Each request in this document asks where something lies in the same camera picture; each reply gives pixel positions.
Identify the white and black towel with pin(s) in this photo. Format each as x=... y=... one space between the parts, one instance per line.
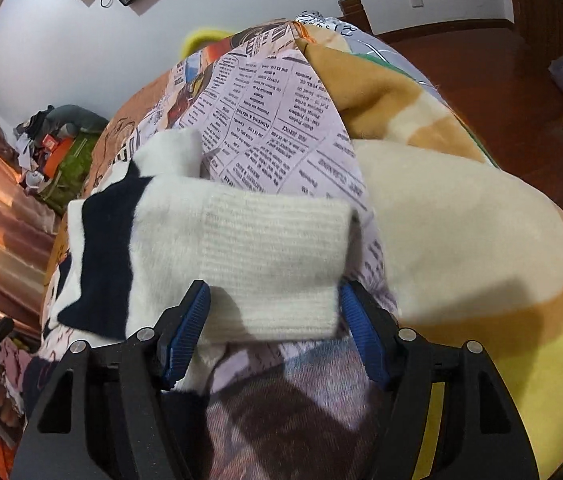
x=261 y=260

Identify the wooden bed post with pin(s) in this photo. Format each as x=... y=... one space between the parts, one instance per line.
x=356 y=15

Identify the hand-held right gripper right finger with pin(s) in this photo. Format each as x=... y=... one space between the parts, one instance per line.
x=361 y=340

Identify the newspaper print bed sheet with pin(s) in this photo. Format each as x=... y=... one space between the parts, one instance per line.
x=271 y=125

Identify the green fabric storage box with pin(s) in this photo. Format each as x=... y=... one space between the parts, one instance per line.
x=69 y=165

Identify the brown wooden door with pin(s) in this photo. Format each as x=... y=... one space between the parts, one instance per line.
x=536 y=0

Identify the orange box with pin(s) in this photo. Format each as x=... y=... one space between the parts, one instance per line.
x=56 y=152

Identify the pile of clothes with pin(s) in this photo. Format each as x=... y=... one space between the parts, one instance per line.
x=31 y=130

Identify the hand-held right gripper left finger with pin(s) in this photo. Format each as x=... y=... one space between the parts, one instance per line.
x=189 y=332

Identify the yellow and cream fleece blanket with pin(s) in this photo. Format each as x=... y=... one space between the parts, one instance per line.
x=461 y=235

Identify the yellow foam tube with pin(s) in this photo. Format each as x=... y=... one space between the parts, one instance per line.
x=201 y=37

